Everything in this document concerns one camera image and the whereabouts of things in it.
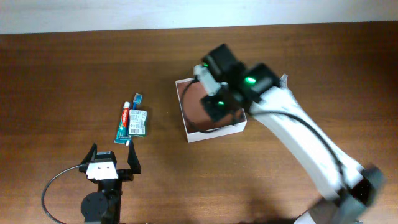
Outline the white cardboard box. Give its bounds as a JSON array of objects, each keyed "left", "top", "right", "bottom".
[{"left": 175, "top": 78, "right": 247, "bottom": 143}]

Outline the left black cable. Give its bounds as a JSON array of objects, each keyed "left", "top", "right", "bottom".
[{"left": 41, "top": 164, "right": 82, "bottom": 224}]

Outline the Colgate toothpaste tube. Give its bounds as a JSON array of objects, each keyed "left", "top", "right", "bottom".
[{"left": 114, "top": 101, "right": 130, "bottom": 144}]

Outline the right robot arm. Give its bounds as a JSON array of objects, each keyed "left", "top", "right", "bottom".
[{"left": 193, "top": 44, "right": 385, "bottom": 224}]

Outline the clear spray bottle dark liquid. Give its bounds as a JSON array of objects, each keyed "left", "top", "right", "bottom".
[{"left": 279, "top": 74, "right": 288, "bottom": 88}]

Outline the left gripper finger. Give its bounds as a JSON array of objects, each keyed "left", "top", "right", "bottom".
[
  {"left": 81, "top": 143, "right": 97, "bottom": 164},
  {"left": 127, "top": 140, "right": 141, "bottom": 174}
]

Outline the green white soap packet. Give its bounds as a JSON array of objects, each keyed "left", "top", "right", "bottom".
[{"left": 128, "top": 109, "right": 147, "bottom": 136}]

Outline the blue toothbrush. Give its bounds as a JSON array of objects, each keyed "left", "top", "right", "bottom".
[{"left": 126, "top": 93, "right": 142, "bottom": 146}]

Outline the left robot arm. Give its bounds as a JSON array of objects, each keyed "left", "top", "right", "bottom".
[{"left": 79, "top": 142, "right": 141, "bottom": 224}]

